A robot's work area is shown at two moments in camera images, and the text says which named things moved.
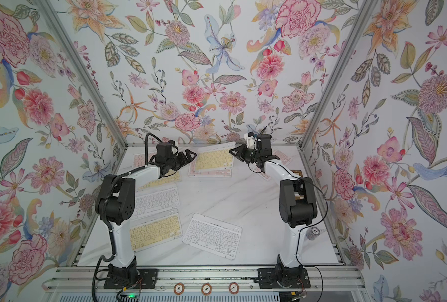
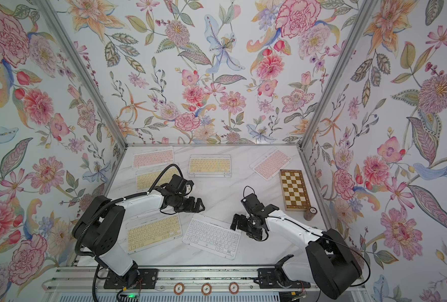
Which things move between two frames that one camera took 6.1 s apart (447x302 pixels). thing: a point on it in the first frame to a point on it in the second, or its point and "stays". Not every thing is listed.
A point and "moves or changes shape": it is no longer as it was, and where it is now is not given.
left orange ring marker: (179, 288) stays
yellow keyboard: (216, 158) moves or changes shape
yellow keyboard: (155, 229) stays
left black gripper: (183, 161) to (191, 208)
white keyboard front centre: (213, 235) stays
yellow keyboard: (172, 178) stays
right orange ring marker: (233, 288) stays
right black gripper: (243, 150) to (241, 224)
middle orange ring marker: (206, 289) stays
